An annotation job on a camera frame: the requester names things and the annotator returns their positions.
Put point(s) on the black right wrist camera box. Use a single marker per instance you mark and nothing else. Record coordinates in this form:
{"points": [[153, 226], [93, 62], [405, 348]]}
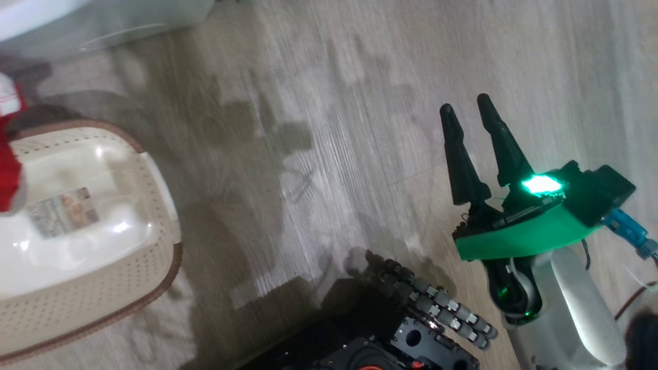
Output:
{"points": [[601, 190]]}

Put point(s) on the red garment with ribbed trim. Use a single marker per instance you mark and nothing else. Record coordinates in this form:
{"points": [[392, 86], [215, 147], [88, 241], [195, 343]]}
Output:
{"points": [[7, 164]]}

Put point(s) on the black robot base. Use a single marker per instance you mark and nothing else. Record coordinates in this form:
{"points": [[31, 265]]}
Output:
{"points": [[349, 354]]}

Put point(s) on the cream laundry basket brown rim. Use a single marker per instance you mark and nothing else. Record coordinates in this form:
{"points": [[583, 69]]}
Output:
{"points": [[103, 288]]}

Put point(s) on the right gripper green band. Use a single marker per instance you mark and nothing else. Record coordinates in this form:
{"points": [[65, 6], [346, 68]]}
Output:
{"points": [[524, 231]]}

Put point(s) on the white front-load washing machine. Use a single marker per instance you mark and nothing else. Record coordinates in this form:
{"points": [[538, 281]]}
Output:
{"points": [[51, 15]]}

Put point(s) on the paper label on basket floor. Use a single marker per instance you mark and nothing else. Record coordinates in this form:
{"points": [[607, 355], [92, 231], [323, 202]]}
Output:
{"points": [[64, 211]]}

